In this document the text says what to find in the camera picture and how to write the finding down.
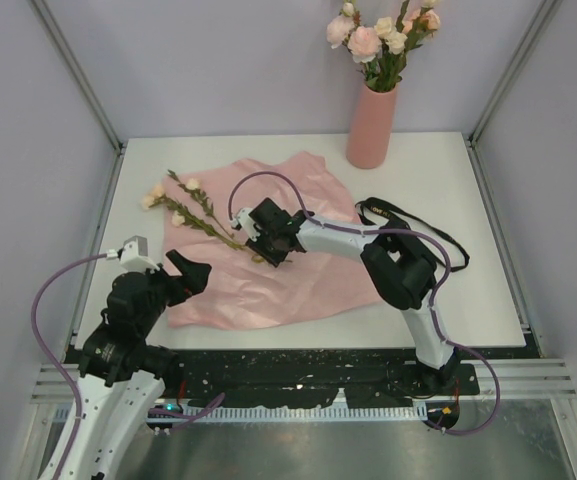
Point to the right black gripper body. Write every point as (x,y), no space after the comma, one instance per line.
(267,248)

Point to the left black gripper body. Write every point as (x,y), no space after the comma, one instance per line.
(160,300)

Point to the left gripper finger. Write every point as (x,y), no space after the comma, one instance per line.
(164,281)
(192,278)

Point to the pink tissue paper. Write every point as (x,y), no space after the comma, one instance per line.
(242,294)

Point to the pink artificial flower bunch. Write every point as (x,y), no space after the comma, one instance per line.
(190,209)

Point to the pink flower stem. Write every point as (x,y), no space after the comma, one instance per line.
(363,43)
(417,25)

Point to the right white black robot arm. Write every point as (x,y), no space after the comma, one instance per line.
(401,268)

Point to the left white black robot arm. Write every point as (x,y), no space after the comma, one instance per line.
(120,375)

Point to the pink tapered vase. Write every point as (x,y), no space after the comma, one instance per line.
(371,127)

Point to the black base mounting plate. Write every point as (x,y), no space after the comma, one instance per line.
(304,379)

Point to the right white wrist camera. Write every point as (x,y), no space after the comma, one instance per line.
(243,221)

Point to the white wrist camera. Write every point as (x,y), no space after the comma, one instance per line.
(134,257)
(243,221)

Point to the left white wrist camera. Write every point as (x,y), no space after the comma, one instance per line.
(134,257)

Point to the white slotted cable duct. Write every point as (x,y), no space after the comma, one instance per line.
(336,412)

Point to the left aluminium frame post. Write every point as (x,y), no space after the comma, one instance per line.
(56,36)

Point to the aluminium frame post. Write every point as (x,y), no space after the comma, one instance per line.
(56,36)
(529,40)

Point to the aluminium front rail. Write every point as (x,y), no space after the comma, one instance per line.
(518,378)

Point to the right aluminium frame post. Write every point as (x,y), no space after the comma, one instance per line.
(529,40)

